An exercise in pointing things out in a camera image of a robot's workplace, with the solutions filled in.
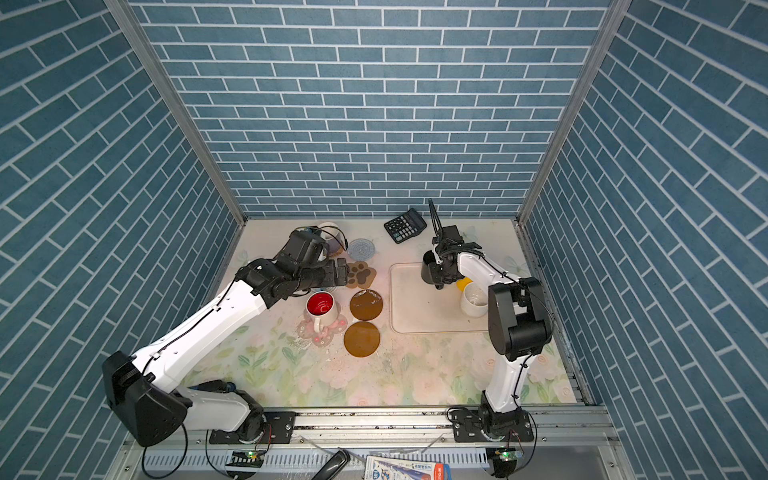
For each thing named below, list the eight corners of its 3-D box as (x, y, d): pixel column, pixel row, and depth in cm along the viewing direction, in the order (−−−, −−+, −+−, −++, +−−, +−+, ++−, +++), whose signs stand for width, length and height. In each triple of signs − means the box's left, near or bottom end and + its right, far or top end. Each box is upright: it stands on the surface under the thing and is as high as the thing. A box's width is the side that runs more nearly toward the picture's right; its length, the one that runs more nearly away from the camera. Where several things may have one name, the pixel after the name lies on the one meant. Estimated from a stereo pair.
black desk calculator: (397, 244, 115) (397, 239, 112) (382, 228, 120) (382, 223, 118) (429, 227, 121) (429, 221, 119) (413, 212, 126) (414, 207, 124)
